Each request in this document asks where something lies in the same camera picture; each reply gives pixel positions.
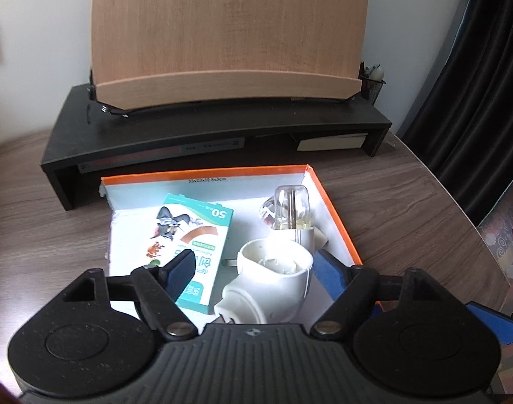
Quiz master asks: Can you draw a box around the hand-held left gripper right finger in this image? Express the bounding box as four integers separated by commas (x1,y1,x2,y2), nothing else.
310,249,465,341

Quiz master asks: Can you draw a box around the cream notepad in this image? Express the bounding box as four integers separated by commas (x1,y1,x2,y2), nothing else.
296,132,368,152

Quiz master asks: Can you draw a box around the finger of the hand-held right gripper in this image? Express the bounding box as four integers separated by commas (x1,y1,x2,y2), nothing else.
466,301,513,348

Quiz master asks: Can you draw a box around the orange and white cardboard box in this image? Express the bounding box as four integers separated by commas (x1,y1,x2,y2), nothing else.
100,164,363,308

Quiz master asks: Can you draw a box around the white heater with liquid bottle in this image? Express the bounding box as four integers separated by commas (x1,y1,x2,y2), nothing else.
260,184,328,257

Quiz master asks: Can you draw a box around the dark curtain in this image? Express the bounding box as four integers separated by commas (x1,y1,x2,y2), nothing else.
402,0,513,228

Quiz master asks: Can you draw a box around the white plug-in heater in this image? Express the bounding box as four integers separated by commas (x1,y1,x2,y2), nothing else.
214,238,315,326

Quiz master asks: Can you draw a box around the wooden book stand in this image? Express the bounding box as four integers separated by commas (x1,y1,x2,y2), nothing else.
90,0,363,112

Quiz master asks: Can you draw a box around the green cartoon plaster box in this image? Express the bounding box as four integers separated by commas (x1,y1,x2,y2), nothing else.
149,194,234,315

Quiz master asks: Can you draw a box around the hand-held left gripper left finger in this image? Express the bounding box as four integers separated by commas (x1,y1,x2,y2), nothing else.
60,249,198,341

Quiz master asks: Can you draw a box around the black mesh pen holder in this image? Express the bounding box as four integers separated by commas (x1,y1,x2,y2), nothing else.
358,62,387,105

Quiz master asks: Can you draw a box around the black monitor riser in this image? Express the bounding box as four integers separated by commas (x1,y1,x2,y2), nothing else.
41,84,392,211

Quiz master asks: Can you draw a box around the patterned grey cloth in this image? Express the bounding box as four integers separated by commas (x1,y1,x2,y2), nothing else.
477,189,513,291

